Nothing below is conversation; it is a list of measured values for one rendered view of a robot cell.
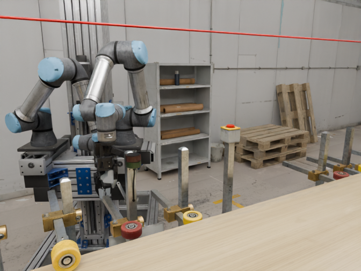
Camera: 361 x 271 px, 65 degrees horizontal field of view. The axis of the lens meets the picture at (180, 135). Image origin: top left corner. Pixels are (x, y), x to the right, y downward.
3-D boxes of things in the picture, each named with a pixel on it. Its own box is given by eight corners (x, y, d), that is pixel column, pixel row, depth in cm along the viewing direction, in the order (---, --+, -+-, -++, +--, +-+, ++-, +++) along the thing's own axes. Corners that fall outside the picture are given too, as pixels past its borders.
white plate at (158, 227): (109, 256, 124) (108, 236, 122) (163, 240, 136) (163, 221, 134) (109, 257, 123) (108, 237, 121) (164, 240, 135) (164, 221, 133)
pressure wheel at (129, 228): (119, 248, 114) (118, 222, 112) (138, 242, 118) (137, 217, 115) (125, 259, 107) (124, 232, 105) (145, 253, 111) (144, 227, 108)
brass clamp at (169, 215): (163, 217, 134) (163, 207, 132) (188, 210, 140) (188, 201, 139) (168, 223, 128) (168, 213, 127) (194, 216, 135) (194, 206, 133)
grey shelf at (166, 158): (144, 170, 425) (141, 63, 389) (193, 159, 473) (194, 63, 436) (158, 180, 389) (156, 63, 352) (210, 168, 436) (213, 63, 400)
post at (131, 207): (128, 254, 127) (123, 150, 116) (136, 251, 129) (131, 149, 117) (131, 258, 124) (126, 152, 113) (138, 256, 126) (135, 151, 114)
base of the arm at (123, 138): (114, 139, 187) (113, 125, 185) (137, 139, 188) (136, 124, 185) (109, 145, 172) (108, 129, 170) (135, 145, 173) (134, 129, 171)
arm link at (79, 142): (86, 145, 156) (102, 147, 152) (71, 150, 146) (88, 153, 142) (85, 131, 155) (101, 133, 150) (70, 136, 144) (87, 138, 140)
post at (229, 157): (220, 222, 151) (223, 140, 140) (227, 220, 153) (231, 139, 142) (225, 227, 147) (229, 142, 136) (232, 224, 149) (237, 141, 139)
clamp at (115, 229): (110, 232, 121) (109, 221, 120) (140, 223, 128) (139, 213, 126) (114, 238, 117) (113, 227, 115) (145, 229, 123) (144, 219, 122)
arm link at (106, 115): (118, 102, 118) (110, 105, 110) (119, 128, 121) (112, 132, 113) (100, 101, 119) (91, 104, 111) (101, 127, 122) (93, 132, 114)
